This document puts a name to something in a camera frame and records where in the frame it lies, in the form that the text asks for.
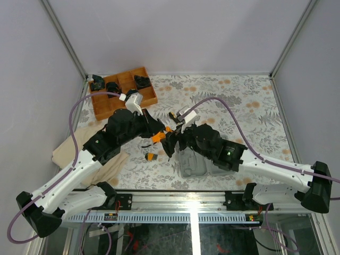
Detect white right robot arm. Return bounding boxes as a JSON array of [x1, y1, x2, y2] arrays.
[[161, 120, 333, 214]]

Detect short yellow black screwdriver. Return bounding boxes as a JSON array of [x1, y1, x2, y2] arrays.
[[168, 112, 180, 124]]

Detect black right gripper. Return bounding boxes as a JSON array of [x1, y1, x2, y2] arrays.
[[160, 119, 214, 160]]

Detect orange black pliers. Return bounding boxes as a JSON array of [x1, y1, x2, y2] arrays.
[[165, 126, 175, 134]]

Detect dark rolled item back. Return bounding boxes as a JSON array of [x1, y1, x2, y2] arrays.
[[134, 75, 151, 90]]

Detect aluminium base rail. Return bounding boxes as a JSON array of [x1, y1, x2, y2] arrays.
[[39, 190, 327, 224]]

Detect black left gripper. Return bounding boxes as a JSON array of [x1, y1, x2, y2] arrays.
[[119, 109, 166, 146]]

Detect dark rolled item far left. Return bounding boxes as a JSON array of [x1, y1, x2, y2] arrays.
[[90, 74, 105, 91]]

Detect wooden compartment tray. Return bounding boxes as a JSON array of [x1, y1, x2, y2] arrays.
[[89, 67, 158, 121]]

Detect dark rolled item centre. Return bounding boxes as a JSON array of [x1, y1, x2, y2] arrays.
[[126, 89, 138, 96]]

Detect grey plastic tool case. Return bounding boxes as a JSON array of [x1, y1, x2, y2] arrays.
[[178, 148, 234, 179]]

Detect orange tape measure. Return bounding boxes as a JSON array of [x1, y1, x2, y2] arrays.
[[151, 131, 166, 144]]

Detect beige cloth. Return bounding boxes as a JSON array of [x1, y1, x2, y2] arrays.
[[52, 125, 129, 187]]

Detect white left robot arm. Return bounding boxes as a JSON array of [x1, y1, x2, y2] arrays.
[[16, 92, 165, 237]]

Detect orange hex key set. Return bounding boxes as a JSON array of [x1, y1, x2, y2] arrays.
[[145, 153, 158, 162]]

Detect dark rolled item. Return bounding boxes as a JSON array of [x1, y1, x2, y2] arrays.
[[90, 74, 105, 91], [106, 82, 121, 94], [134, 75, 151, 90], [126, 89, 138, 96]]

